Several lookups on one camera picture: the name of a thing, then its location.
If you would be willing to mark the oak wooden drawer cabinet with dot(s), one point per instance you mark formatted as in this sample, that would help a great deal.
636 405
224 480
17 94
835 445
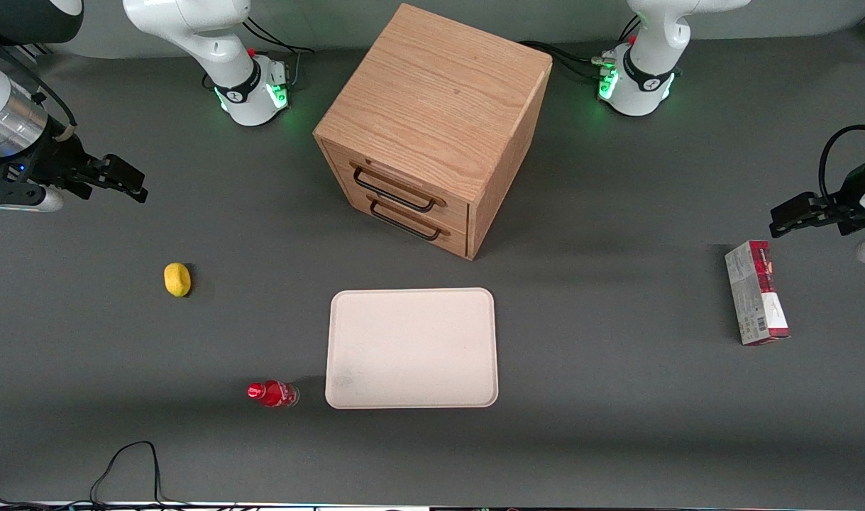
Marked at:
439 85

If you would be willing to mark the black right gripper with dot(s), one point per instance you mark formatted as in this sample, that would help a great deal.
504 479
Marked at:
51 160

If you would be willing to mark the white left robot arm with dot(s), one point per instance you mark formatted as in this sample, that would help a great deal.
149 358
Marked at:
652 42

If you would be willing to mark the wooden drawer front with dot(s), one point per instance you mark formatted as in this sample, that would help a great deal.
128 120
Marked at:
455 241
455 214

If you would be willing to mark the yellow lemon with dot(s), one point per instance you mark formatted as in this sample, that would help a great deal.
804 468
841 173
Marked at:
177 279

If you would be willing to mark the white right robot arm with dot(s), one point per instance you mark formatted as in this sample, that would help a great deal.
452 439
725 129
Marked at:
219 42

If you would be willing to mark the beige rectangular plastic tray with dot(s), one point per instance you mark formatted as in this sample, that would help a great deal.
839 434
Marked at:
411 348

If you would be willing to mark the red coke bottle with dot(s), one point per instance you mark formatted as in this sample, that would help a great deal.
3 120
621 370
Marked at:
274 394

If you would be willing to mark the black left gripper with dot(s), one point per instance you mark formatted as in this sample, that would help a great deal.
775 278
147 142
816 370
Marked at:
848 204

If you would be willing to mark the red plaid cardboard box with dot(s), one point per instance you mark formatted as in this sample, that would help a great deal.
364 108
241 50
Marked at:
755 294

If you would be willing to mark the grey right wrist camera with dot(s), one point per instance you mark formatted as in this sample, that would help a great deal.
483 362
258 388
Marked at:
47 202

